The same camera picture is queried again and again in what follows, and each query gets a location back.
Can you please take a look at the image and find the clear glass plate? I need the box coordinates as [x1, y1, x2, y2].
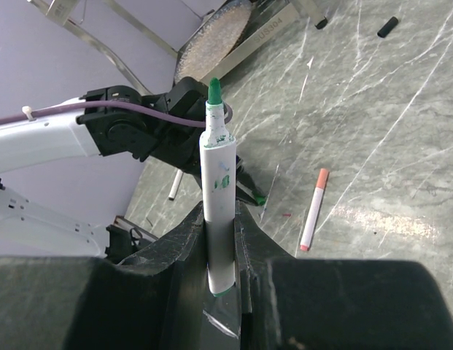
[174, 1, 252, 83]

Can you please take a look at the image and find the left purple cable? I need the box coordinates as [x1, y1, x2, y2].
[0, 101, 234, 129]

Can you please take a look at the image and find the pink marker pen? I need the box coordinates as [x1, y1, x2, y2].
[300, 168, 329, 252]

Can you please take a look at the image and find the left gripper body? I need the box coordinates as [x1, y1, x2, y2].
[167, 77, 208, 184]

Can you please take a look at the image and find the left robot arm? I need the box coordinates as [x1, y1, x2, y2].
[0, 77, 208, 263]

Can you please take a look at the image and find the green marker pen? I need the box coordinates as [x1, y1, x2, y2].
[199, 78, 236, 296]

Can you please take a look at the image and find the steel dish rack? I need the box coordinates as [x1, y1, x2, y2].
[27, 0, 329, 85]

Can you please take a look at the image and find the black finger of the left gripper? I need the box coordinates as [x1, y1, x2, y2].
[236, 156, 266, 206]

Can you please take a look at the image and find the black pen cap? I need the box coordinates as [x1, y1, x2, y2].
[377, 16, 399, 38]

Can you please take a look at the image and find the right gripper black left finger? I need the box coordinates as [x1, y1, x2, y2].
[0, 204, 206, 349]

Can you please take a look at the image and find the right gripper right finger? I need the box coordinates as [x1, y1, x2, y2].
[234, 202, 453, 349]

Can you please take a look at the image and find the green pen cap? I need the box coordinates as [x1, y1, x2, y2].
[255, 195, 267, 206]

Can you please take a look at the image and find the black tipped white pen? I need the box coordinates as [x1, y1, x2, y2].
[168, 169, 184, 201]

